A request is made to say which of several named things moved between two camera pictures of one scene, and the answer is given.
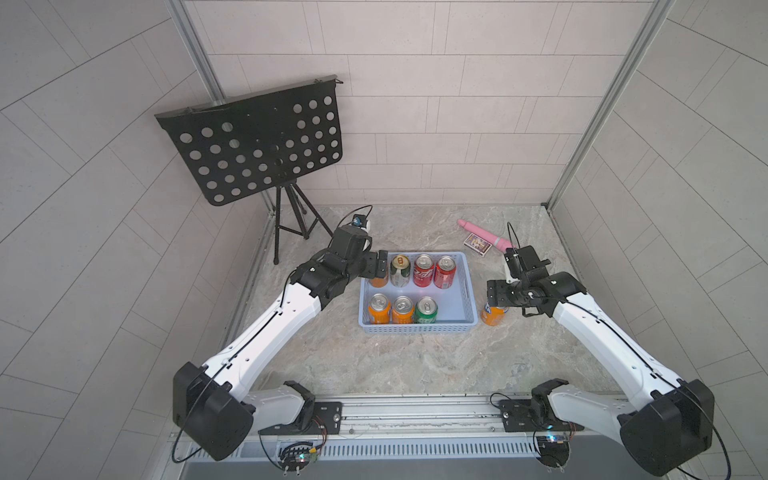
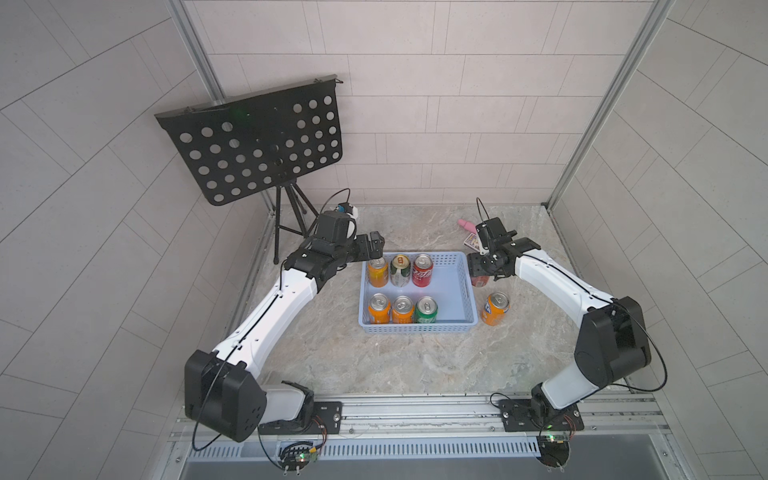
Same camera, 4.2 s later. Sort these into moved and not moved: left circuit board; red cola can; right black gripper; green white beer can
Moved: right black gripper
Not moved: left circuit board; red cola can; green white beer can
